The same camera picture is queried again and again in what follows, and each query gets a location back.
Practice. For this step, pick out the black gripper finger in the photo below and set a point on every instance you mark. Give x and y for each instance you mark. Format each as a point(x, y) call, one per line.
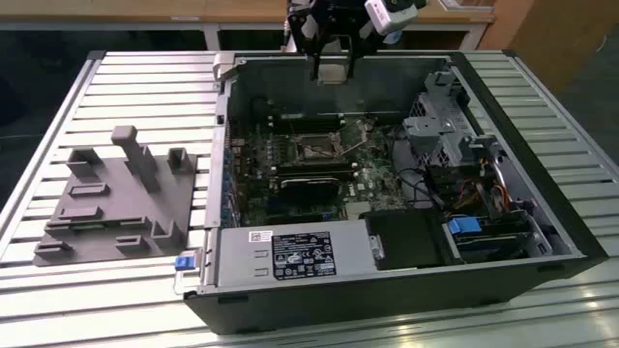
point(316, 61)
point(353, 61)

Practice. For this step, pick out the silver CPU chip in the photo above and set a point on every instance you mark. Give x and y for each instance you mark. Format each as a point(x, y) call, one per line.
point(334, 74)

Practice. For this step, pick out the metal locking lever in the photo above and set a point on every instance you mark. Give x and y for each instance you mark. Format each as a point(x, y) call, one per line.
point(357, 145)
point(293, 126)

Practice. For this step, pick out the black RAM slot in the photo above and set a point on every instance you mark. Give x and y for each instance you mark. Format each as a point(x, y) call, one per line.
point(314, 166)
point(314, 173)
point(310, 128)
point(317, 115)

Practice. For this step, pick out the CPU socket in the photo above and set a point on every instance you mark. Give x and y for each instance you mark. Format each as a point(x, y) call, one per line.
point(314, 150)

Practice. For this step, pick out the metal drive cage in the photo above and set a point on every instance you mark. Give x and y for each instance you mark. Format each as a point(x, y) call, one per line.
point(428, 125)

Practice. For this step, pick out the green motherboard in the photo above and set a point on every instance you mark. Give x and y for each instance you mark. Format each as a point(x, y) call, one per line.
point(377, 174)

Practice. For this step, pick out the black graphics card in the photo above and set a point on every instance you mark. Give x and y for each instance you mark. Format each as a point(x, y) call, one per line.
point(310, 190)

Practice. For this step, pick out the wooden desk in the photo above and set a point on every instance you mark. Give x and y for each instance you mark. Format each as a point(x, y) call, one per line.
point(145, 9)

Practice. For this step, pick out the silver heatsink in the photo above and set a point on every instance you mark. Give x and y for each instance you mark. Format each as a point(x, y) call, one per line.
point(361, 211)

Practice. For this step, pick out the wooden cabinet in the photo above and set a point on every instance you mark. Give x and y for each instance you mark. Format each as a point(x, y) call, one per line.
point(557, 43)

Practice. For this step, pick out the black plastic shroud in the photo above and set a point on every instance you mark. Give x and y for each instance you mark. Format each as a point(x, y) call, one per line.
point(412, 239)

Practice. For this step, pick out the blue disk carrier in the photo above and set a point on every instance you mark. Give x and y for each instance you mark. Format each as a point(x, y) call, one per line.
point(465, 226)

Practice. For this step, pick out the grey power supply unit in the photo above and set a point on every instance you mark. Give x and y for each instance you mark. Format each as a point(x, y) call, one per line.
point(242, 253)

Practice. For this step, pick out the grey parts rack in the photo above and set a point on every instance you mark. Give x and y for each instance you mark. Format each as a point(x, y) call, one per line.
point(121, 203)

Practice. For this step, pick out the black hard disk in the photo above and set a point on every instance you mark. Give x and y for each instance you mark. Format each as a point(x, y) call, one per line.
point(489, 246)

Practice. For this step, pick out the blue case latch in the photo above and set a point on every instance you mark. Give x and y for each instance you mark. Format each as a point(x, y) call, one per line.
point(185, 263)

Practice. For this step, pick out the green RAM stick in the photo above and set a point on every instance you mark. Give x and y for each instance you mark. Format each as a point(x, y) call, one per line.
point(93, 227)

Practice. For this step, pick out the black PC case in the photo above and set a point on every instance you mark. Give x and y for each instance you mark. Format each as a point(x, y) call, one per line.
point(338, 311)

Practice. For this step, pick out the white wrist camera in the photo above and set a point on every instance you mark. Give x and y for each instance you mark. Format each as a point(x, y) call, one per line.
point(388, 16)

